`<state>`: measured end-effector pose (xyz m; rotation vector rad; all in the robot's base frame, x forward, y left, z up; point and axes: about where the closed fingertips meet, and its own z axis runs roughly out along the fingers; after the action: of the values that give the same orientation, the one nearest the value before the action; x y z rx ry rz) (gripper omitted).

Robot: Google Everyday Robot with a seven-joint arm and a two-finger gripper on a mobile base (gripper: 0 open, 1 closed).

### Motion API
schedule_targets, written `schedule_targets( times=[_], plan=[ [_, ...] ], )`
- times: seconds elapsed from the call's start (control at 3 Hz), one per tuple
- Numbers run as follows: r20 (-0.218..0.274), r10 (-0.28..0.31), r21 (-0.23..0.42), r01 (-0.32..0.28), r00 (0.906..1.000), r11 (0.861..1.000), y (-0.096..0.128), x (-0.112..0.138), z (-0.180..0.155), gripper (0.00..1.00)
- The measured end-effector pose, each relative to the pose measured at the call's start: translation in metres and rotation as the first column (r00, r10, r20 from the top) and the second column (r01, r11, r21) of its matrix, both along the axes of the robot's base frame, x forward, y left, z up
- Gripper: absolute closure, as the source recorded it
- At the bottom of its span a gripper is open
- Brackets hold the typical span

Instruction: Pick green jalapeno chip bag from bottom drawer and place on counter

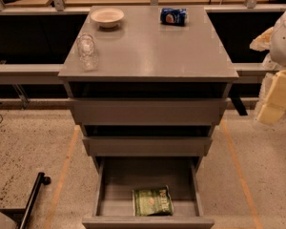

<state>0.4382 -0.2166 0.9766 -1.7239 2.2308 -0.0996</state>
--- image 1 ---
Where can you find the grey middle drawer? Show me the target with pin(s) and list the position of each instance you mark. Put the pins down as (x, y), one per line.
(147, 146)

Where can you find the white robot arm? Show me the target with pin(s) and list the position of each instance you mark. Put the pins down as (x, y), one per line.
(278, 42)

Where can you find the grey metal rail shelf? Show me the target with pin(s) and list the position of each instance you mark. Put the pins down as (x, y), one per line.
(26, 82)

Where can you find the grey top drawer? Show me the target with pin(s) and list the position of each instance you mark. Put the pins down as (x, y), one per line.
(148, 112)

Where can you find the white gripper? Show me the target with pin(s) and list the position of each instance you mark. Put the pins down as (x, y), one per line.
(284, 43)

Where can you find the green jalapeno chip bag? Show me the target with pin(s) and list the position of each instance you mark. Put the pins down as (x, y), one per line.
(152, 202)

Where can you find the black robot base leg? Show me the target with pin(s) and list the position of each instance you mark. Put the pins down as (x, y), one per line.
(21, 216)

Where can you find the grey drawer cabinet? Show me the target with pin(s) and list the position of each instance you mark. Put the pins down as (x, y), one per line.
(145, 60)

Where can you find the white ceramic bowl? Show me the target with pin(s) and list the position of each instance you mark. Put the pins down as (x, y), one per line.
(107, 18)

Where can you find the blue Pepsi soda can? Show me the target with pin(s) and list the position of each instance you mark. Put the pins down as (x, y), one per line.
(175, 17)

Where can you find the grey open bottom drawer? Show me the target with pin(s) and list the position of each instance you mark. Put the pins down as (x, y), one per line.
(120, 176)

